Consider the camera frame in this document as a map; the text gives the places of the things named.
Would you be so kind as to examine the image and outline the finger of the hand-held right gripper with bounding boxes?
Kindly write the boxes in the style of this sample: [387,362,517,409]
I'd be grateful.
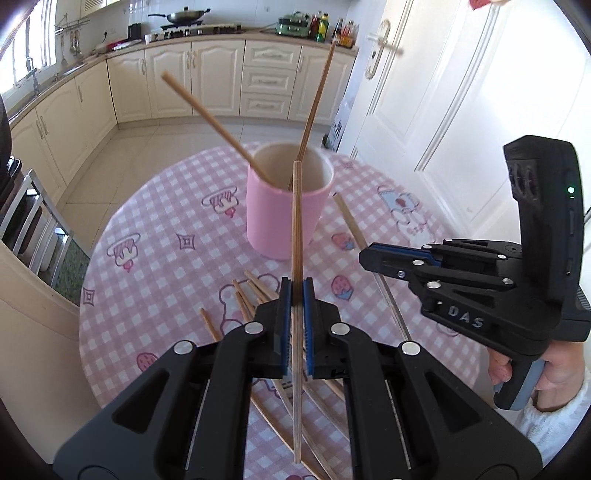
[372,239,522,278]
[359,246,515,301]

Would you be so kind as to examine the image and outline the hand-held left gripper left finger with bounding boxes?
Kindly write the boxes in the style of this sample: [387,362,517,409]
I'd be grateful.
[53,277,293,480]

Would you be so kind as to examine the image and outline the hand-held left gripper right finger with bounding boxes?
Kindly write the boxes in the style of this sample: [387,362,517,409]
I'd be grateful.
[302,277,543,480]

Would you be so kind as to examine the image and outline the long wooden chopstick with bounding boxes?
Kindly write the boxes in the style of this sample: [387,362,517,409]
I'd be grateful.
[332,192,413,340]
[288,41,337,191]
[161,71,275,185]
[291,161,305,463]

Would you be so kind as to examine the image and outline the bunch of wooden chopsticks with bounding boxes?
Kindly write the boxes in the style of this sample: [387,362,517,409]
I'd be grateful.
[199,270,352,480]

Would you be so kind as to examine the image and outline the pink cup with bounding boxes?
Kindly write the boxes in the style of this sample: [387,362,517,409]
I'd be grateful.
[246,143,335,261]

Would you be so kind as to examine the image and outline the person's right forearm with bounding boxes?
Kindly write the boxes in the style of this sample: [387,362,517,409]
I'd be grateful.
[512,392,587,467]

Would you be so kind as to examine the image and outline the person's right hand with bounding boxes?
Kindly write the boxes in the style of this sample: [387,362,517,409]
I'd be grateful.
[488,342,588,412]

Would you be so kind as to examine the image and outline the plastic bag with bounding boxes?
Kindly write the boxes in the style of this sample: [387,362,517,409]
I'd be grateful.
[323,85,354,153]

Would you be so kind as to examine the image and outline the pink checkered tablecloth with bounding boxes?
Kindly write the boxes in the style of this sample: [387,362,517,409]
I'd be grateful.
[78,141,499,480]

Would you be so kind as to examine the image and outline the white door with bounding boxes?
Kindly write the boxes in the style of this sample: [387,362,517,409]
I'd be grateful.
[335,0,591,296]

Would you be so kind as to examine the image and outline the green floor mat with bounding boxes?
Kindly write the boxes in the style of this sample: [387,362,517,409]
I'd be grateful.
[51,240,91,306]

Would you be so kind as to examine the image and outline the cream lower kitchen cabinets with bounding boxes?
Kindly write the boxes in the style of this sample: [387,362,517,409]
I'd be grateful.
[9,39,358,195]

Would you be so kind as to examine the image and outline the green countertop appliance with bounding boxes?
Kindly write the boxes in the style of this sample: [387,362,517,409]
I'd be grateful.
[276,14,311,37]

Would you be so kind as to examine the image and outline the metal storage rack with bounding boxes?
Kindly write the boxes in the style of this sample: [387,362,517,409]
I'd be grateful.
[0,168,75,288]

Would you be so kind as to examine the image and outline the gas stove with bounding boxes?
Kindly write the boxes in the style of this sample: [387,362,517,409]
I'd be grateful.
[161,25,245,38]

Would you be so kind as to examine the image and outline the black wok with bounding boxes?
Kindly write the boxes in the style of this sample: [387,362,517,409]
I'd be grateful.
[148,7,211,26]

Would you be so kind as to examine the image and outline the brown chair back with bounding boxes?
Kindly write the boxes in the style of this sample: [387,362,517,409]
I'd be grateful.
[0,95,23,204]

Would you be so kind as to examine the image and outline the metal faucet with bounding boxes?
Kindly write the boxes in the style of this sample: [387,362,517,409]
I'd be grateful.
[25,58,41,95]

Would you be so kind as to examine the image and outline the kitchen window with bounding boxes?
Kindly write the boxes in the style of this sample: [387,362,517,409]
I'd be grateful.
[0,0,57,90]

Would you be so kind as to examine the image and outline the metal door handle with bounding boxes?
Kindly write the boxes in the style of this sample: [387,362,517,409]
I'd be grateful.
[365,21,404,79]

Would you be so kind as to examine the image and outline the wall utensil rail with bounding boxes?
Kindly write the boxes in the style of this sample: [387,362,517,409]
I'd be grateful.
[55,14,90,58]

